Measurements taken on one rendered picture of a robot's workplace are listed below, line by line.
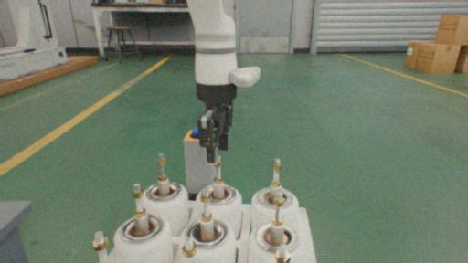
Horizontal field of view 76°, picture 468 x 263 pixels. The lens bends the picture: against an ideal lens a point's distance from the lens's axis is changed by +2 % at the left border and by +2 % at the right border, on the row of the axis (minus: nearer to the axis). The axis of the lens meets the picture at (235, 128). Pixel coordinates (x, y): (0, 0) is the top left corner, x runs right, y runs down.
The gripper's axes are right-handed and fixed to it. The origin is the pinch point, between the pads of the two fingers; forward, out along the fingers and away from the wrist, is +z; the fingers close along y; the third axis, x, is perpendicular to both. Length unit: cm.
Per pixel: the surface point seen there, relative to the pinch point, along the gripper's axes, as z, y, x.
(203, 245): 10.0, 14.9, 2.4
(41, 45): 5, -213, -271
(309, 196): 35, -44, 19
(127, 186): 35, -32, -48
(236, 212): 12.4, 2.0, 4.3
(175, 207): 11.6, 4.9, -7.8
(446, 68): 29, -329, 149
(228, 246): 10.7, 13.2, 6.2
